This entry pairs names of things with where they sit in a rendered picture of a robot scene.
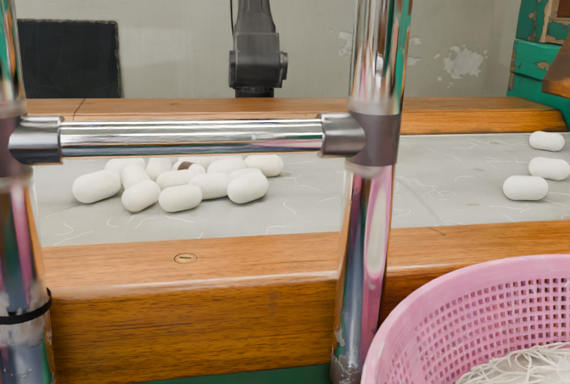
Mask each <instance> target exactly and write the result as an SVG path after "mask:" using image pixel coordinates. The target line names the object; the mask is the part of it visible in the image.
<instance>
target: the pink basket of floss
mask: <svg viewBox="0 0 570 384"><path fill-rule="evenodd" d="M554 278H556V283H553V279H554ZM561 278H564V282H561ZM545 279H547V283H545ZM536 280H539V284H536ZM521 281H522V286H521ZM528 281H530V285H529V284H528ZM513 282H515V286H513ZM506 283H507V287H506ZM498 285H500V289H499V287H498ZM491 287H493V291H491ZM553 287H555V288H556V291H555V292H553ZM562 287H564V292H562ZM569 287H570V254H545V255H531V256H521V257H514V258H507V259H497V260H492V261H488V262H484V263H480V264H474V265H471V266H467V267H465V268H461V269H458V270H455V271H452V272H450V273H448V274H445V275H442V276H440V277H439V278H436V279H434V280H432V281H430V282H429V283H427V284H425V285H424V286H422V287H420V288H418V289H417V290H415V291H414V292H413V293H411V294H410V295H409V296H408V297H407V298H405V299H404V300H403V301H402V302H401V303H400V304H399V305H398V306H397V307H396V308H395V309H394V310H393V311H392V312H391V313H390V314H389V316H388V317H387V319H386V320H385V321H384V322H383V323H382V325H381V326H380V328H379V330H378V331H377V334H376V335H375V337H374V338H373V340H372V344H371V346H370V347H369V350H368V352H367V355H366V360H365V363H364V366H363V370H362V375H361V381H360V384H455V383H456V381H458V380H459V379H460V378H461V377H462V376H463V375H464V374H466V373H468V372H471V368H473V367H475V366H477V367H478V365H482V364H488V363H489V361H490V360H491V359H492V357H493V358H495V359H496V358H503V357H505V356H506V355H507V354H509V353H511V352H514V351H517V350H522V349H529V348H531V347H532V345H531V343H532V344H533V346H536V345H539V342H540V346H544V345H546V342H548V344H552V343H554V341H556V342H562V341H563V342H569V341H570V336H569V332H570V327H569V323H570V318H569V314H570V309H569V305H570V300H569V296H570V292H569ZM484 288H485V292H484ZM537 288H538V289H539V292H537ZM545 288H547V292H545ZM528 289H531V293H529V290H528ZM521 290H523V294H522V293H521ZM507 292H508V297H507V296H506V293H507ZM514 292H515V293H516V295H514ZM471 294H472V296H471ZM499 294H500V297H499ZM464 296H465V297H464ZM492 296H493V298H494V299H493V300H492ZM562 296H564V300H562ZM545 297H547V301H545ZM553 297H556V301H553ZM485 298H486V302H485ZM530 298H531V303H530V302H529V299H530ZM537 298H539V302H537ZM522 299H523V303H522ZM458 300H459V302H458ZM478 300H479V303H478ZM515 300H516V304H514V301H515ZM507 302H508V306H507ZM500 303H501V307H500ZM493 305H494V309H493ZM553 305H555V306H556V309H553ZM562 305H563V309H562ZM538 306H539V310H538V308H537V307H538ZM545 306H547V310H545ZM466 307H467V308H466ZM486 307H487V311H486ZM530 307H532V311H530V309H529V308H530ZM515 309H516V310H517V313H516V314H515ZM523 309H524V312H523ZM479 310H480V312H479ZM453 311H454V313H453ZM507 311H509V314H508V312H507ZM500 313H502V316H500ZM546 314H547V319H546V318H545V315H546ZM554 314H555V315H556V318H554V319H553V315H554ZM562 314H563V318H562ZM494 315H495V318H494ZM538 315H539V320H538ZM487 316H488V319H487ZM530 316H532V320H530ZM523 317H524V321H523ZM516 319H517V322H516ZM508 320H510V324H509V323H508ZM474 321H475V324H474ZM481 321H482V322H481ZM501 321H502V324H503V325H501ZM553 323H556V327H553ZM562 323H563V327H562ZM545 324H547V325H548V327H546V328H545ZM538 325H539V328H538ZM488 326H489V328H488ZM524 326H525V330H524V329H523V327H524ZM530 326H532V329H531V327H530ZM516 328H517V330H516ZM482 329H483V330H482ZM509 329H510V331H511V332H509ZM475 330H476V332H475ZM502 331H503V334H502ZM562 331H563V336H562ZM546 332H548V337H547V336H546V334H545V333H546ZM554 332H555V333H556V335H555V336H554ZM495 333H496V335H495ZM539 333H540V337H539ZM469 334H470V336H469ZM531 334H533V338H531ZM523 336H525V339H524V337H523ZM517 337H518V340H517ZM510 339H511V341H510ZM503 340H504V343H503ZM496 342H497V345H496ZM524 344H525V345H526V347H524ZM483 346H484V349H483ZM517 346H518V349H517ZM504 349H505V352H504ZM497 351H498V354H497ZM484 355H485V357H484ZM491 355H492V356H491ZM478 359H479V360H478Z"/></svg>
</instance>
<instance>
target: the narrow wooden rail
mask: <svg viewBox="0 0 570 384"><path fill-rule="evenodd" d="M338 239H339V231H325V232H309V233H293V234H276V235H259V236H243V237H211V238H194V239H178V240H161V241H145V242H113V243H96V244H80V245H64V246H46V247H42V253H43V261H44V269H45V276H46V284H47V288H49V290H50V291H51V293H52V306H51V307H50V309H49V314H50V322H51V331H52V339H53V353H54V361H55V369H56V376H57V384H121V383H129V382H138V381H155V380H164V379H172V378H181V377H190V376H207V375H215V374H224V373H233V372H242V371H251V370H267V369H276V368H285V367H294V366H302V365H319V364H328V363H331V353H332V340H333V316H334V303H335V290H336V277H337V264H338ZM545 254H570V220H538V221H522V222H505V223H488V224H472V225H440V226H424V227H407V228H391V233H390V242H389V251H388V268H387V277H386V286H385V294H384V304H383V320H382V323H383V322H384V321H385V320H386V319H387V317H388V316H389V314H390V313H391V312H392V311H393V310H394V309H395V308H396V307H397V306H398V305H399V304H400V303H401V302H402V301H403V300H404V299H405V298H407V297H408V296H409V295H410V294H411V293H413V292H414V291H415V290H417V289H418V288H420V287H422V286H424V285H425V284H427V283H429V282H430V281H432V280H434V279H436V278H439V277H440V276H442V275H445V274H448V273H450V272H452V271H455V270H458V269H461V268H465V267H467V266H471V265H474V264H480V263H484V262H488V261H492V260H497V259H507V258H514V257H521V256H531V255H545Z"/></svg>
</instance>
